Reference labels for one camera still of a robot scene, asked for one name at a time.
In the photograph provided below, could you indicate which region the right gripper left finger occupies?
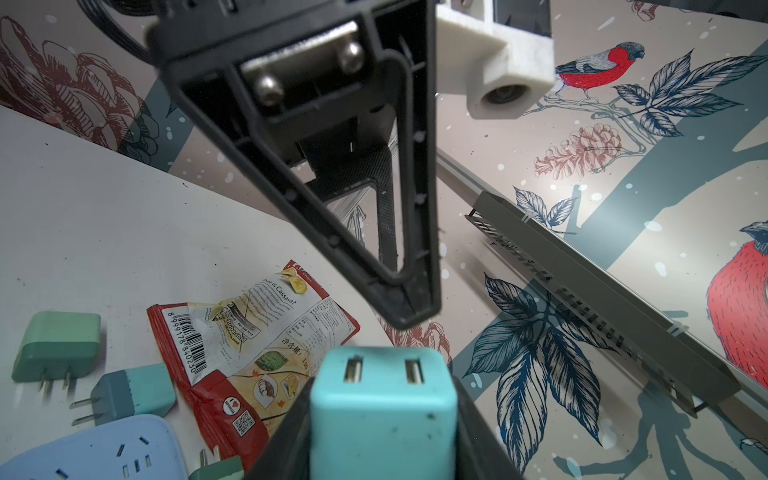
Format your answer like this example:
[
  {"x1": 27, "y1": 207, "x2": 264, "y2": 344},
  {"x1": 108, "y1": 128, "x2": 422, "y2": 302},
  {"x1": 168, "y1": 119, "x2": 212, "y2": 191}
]
[{"x1": 245, "y1": 380, "x2": 522, "y2": 479}]

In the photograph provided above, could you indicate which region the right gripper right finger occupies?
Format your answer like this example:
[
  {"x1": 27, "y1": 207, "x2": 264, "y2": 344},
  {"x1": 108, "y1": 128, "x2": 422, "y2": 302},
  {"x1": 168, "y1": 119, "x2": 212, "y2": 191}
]
[{"x1": 146, "y1": 1, "x2": 441, "y2": 330}]

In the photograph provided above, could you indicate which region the teal plug adapter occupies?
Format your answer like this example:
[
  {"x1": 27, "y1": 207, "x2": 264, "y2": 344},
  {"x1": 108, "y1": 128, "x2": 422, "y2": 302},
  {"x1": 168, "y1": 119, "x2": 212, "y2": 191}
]
[
  {"x1": 309, "y1": 347, "x2": 458, "y2": 479},
  {"x1": 70, "y1": 363, "x2": 176, "y2": 426}
]

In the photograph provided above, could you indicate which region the red white snack bag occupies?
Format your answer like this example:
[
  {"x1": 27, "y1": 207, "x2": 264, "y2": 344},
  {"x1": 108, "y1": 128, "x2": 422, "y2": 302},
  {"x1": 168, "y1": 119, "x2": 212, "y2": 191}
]
[{"x1": 147, "y1": 261, "x2": 360, "y2": 469}]

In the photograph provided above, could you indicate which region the green plug adapter centre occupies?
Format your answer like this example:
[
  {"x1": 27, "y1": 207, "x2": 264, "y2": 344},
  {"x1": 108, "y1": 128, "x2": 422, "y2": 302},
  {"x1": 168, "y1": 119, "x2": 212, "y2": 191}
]
[{"x1": 188, "y1": 449, "x2": 245, "y2": 480}]

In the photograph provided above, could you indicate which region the green plug adapter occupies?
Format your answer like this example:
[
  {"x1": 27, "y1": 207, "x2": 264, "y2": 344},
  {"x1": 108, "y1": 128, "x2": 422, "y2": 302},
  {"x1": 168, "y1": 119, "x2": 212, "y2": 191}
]
[
  {"x1": 11, "y1": 311, "x2": 101, "y2": 387},
  {"x1": 188, "y1": 449, "x2": 245, "y2": 480}
]

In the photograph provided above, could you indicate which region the green plug adapter left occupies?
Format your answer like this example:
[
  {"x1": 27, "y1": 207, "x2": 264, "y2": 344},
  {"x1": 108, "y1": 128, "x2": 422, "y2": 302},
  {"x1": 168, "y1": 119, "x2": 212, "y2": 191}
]
[{"x1": 11, "y1": 311, "x2": 101, "y2": 387}]

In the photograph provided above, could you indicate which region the blue cube power socket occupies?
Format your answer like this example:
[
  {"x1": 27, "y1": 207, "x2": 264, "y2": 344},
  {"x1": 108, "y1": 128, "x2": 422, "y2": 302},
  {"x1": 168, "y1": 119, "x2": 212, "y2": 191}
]
[{"x1": 1, "y1": 415, "x2": 188, "y2": 480}]

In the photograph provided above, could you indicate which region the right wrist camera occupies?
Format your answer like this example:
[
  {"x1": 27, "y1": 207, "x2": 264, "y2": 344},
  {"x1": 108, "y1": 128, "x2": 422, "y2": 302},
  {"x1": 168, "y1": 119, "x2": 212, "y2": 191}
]
[{"x1": 436, "y1": 0, "x2": 555, "y2": 120}]

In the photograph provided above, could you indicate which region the black hanging wire basket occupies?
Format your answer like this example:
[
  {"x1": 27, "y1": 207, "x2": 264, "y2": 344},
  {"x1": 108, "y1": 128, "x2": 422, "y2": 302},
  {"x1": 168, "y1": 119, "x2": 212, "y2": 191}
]
[{"x1": 467, "y1": 192, "x2": 742, "y2": 416}]

